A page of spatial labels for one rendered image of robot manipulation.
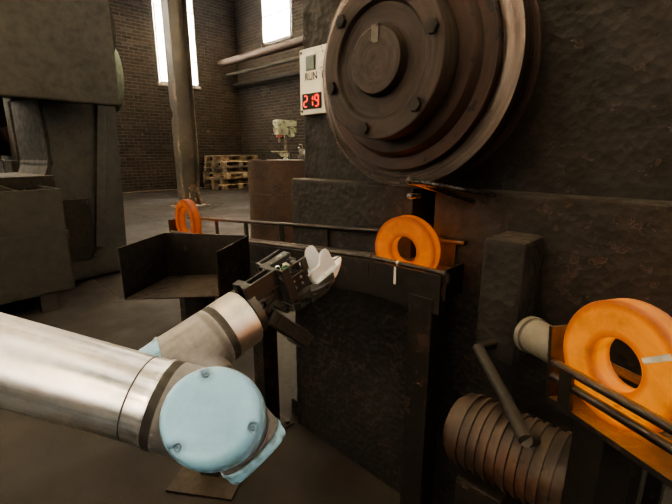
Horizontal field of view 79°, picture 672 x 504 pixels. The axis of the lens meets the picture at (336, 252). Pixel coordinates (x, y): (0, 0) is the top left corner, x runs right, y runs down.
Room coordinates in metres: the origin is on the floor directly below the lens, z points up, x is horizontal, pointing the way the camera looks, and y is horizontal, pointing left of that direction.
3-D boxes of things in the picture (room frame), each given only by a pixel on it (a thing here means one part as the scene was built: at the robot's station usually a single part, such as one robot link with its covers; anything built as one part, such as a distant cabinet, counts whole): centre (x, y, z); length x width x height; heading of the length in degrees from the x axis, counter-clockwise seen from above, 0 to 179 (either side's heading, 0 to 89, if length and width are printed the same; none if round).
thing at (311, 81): (1.22, 0.01, 1.15); 0.26 x 0.02 x 0.18; 46
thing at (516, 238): (0.75, -0.34, 0.68); 0.11 x 0.08 x 0.24; 136
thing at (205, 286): (1.07, 0.40, 0.36); 0.26 x 0.20 x 0.72; 81
